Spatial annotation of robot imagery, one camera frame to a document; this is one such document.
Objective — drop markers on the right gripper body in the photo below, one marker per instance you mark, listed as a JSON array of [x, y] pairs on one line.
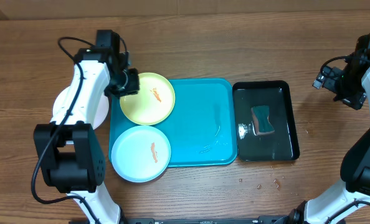
[[349, 89]]

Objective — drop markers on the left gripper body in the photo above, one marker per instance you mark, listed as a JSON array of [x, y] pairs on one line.
[[124, 83]]

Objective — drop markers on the yellow-green plastic plate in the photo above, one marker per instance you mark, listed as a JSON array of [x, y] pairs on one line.
[[153, 103]]

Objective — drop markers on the white plastic plate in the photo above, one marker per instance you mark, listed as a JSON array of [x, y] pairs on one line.
[[102, 110]]

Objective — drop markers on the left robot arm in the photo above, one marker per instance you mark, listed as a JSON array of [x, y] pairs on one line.
[[71, 163]]

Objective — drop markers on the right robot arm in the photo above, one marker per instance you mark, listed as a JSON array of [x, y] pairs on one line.
[[352, 191]]

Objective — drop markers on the black rectangular water tray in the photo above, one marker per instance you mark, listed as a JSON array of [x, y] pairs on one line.
[[282, 145]]

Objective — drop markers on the teal plastic serving tray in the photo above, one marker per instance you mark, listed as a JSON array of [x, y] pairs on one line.
[[201, 126]]

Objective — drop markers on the light blue plastic plate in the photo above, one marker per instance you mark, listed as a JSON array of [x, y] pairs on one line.
[[141, 154]]

